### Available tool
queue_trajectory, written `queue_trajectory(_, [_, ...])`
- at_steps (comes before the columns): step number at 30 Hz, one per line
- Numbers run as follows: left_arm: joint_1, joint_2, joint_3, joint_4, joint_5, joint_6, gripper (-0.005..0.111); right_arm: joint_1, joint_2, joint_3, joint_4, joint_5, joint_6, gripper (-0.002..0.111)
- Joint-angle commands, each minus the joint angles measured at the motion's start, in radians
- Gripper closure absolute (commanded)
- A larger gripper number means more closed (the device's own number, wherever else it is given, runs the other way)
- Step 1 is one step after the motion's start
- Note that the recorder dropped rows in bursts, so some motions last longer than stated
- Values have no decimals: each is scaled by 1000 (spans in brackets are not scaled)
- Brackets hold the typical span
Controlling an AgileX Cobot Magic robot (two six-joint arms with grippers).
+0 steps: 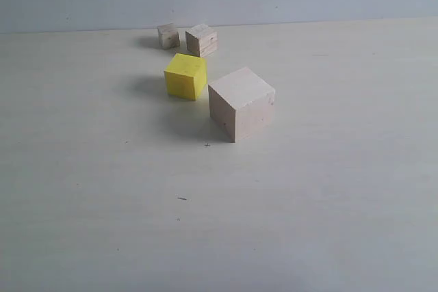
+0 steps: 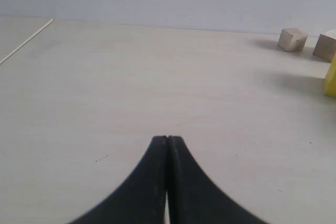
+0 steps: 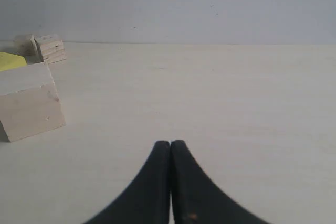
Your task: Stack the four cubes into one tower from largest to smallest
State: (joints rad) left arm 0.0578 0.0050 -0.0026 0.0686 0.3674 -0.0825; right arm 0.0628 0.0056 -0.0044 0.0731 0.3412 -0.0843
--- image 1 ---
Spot large pale wooden cube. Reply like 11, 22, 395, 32
208, 67, 276, 143

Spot yellow cube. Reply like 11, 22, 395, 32
164, 53, 207, 101

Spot medium wooden cube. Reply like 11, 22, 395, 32
185, 24, 218, 57

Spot small wooden cube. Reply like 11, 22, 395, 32
157, 23, 180, 49

